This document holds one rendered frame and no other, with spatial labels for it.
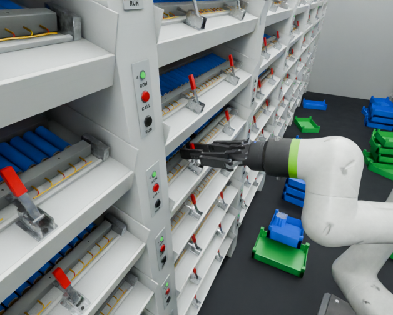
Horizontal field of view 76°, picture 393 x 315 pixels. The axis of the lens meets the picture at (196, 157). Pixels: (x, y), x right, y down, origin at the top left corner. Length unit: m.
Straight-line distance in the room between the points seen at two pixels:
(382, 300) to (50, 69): 1.06
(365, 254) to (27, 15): 1.08
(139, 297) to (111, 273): 0.20
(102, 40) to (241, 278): 1.46
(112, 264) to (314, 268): 1.41
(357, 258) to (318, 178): 0.57
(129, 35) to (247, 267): 1.48
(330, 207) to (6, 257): 0.53
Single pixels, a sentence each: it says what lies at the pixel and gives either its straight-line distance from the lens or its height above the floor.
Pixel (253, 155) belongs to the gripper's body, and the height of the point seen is 1.05.
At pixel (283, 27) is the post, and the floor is 1.21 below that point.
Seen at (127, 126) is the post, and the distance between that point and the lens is 0.41.
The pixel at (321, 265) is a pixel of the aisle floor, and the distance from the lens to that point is 1.81.
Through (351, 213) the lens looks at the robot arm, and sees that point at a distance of 0.60.
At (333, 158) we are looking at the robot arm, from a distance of 0.57.
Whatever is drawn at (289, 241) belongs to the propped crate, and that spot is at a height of 0.13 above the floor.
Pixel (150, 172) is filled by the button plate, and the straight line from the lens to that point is 0.49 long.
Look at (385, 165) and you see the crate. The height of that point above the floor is 0.04.
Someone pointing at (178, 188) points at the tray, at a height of 0.93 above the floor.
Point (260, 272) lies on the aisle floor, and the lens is 1.67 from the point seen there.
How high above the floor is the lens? 1.37
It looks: 33 degrees down
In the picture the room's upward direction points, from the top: straight up
